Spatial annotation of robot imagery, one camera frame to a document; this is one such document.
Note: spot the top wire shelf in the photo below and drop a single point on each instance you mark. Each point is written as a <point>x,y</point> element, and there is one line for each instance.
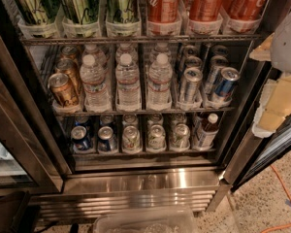
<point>139,39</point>

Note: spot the water bottle front middle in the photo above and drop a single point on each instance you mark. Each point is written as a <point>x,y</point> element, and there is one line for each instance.
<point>128,84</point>

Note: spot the silver blue can front left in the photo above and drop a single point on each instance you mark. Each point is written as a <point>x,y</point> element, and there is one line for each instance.
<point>189,85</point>

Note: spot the gold can front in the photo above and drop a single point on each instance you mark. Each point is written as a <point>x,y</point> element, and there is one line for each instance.
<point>63,90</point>

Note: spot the silver green can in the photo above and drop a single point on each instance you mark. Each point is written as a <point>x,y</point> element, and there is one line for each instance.
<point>156,138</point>
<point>131,141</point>
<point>180,137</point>

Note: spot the silver blue can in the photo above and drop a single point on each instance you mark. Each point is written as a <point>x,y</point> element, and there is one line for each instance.
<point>189,85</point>
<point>228,79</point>

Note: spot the steel fridge base grille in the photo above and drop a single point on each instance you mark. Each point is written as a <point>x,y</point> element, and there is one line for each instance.
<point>91,196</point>

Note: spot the blue pepsi can left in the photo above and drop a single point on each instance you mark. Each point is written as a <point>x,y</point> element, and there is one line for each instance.
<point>80,138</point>

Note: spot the silver green can right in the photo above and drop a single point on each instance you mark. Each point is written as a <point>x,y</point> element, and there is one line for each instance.
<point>180,137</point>

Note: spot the brown bottle white cap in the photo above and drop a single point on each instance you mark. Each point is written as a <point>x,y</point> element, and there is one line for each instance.
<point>206,132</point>

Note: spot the red cola can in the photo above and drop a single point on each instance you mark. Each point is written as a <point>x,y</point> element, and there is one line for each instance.
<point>205,10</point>
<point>162,11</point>
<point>246,9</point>

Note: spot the red cola can left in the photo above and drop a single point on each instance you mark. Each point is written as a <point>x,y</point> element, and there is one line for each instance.
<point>162,11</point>

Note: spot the blue pepsi can right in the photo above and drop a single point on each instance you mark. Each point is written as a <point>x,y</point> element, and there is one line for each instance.
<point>107,142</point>

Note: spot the red cola can right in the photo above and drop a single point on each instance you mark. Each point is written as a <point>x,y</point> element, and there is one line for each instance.
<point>246,9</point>

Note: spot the water bottle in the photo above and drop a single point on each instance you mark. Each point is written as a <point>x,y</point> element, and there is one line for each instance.
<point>128,84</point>
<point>94,84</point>
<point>160,75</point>

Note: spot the clear plastic bin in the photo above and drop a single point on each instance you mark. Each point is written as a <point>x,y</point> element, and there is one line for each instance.
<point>173,219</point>

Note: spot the gold can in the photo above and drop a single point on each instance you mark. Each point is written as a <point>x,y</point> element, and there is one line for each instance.
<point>70,52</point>
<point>70,68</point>
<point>63,90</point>

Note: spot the blue pepsi can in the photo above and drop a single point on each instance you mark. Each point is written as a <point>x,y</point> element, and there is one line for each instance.
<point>107,142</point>
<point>80,138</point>

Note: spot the silver blue can front right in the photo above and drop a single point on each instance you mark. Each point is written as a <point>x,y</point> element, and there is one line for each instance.
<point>228,79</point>

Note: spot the gold can back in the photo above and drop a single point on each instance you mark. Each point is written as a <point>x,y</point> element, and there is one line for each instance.
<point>70,52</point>

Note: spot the silver green can left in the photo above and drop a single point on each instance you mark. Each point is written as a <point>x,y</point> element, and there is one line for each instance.
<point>131,141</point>

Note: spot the wire shelf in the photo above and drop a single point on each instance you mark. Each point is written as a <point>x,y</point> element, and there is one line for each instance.
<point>145,112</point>
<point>139,39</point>

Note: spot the middle wire shelf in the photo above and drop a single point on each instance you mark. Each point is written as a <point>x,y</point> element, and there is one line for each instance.
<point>145,112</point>

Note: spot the red cola can middle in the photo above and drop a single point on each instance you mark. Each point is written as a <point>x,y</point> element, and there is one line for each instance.
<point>205,10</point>

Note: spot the water bottle front right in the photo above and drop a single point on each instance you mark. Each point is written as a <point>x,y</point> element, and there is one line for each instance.
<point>160,75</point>

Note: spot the silver green can middle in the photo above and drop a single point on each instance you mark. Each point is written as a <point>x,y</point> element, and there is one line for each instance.
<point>156,138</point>

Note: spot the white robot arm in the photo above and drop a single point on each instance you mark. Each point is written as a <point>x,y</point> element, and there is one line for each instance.
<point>281,47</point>

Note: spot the glass fridge door left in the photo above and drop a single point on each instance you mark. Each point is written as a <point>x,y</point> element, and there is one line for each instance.
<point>29,146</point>

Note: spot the water bottle front left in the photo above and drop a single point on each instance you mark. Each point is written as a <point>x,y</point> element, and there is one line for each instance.
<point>94,84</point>

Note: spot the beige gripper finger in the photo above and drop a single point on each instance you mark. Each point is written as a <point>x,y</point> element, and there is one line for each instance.
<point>263,51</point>
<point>274,107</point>

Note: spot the gold can middle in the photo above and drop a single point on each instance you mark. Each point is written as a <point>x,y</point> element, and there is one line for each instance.
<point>70,68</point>

